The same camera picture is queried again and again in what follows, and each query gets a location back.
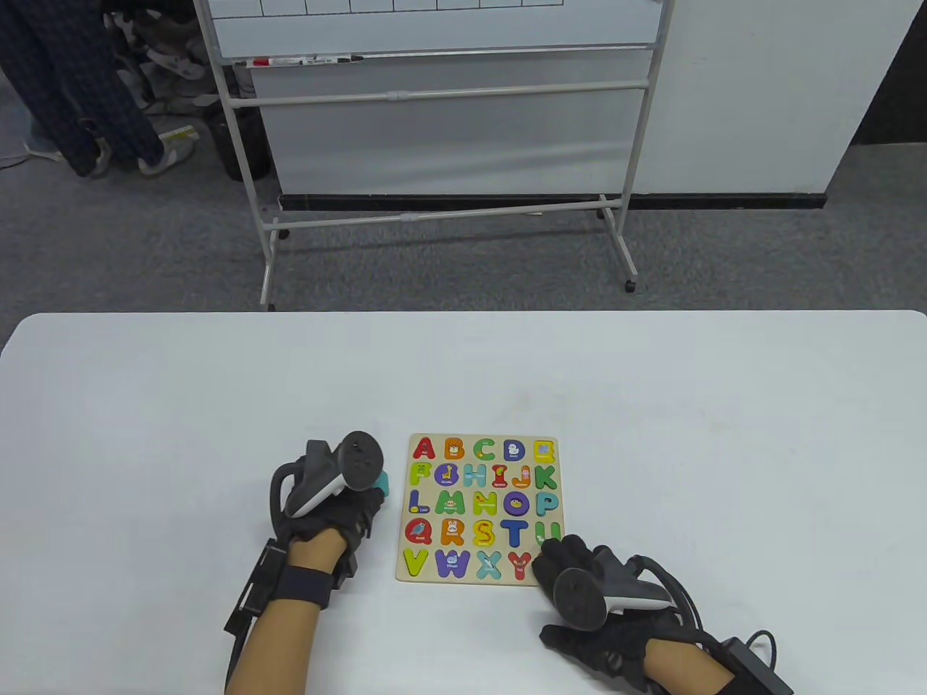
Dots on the green letter block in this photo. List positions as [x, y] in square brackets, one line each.
[539, 478]

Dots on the person's right forearm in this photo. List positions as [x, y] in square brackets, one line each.
[681, 666]

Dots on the pile of shoes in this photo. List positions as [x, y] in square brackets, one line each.
[181, 69]

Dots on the black bin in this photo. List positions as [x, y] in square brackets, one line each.
[221, 145]

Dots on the red marker pen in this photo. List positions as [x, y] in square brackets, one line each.
[271, 62]

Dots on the blue letter block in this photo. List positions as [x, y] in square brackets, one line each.
[515, 524]

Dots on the black marker pen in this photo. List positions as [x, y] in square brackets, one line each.
[333, 59]

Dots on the grey left hand controller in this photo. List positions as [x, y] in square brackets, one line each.
[362, 460]

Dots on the wooden alphabet puzzle board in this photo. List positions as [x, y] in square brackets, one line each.
[471, 582]

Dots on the grey right hand controller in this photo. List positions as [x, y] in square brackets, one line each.
[579, 601]

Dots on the person's right hand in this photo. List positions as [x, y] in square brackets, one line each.
[623, 644]

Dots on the black right wrist sensor box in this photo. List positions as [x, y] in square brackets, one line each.
[753, 666]

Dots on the grey hand controller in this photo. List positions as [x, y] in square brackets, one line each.
[579, 601]
[362, 460]

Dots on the white item with yellow label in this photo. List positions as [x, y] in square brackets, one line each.
[179, 133]

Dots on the person's left forearm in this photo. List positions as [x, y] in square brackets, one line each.
[282, 644]

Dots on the group of colourful puzzle letters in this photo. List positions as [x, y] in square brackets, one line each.
[414, 499]

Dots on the white rolling whiteboard stand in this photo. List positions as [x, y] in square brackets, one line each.
[434, 29]

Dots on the teal letter block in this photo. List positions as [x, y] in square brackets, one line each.
[382, 483]

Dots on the person's left hand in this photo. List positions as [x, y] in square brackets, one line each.
[347, 517]

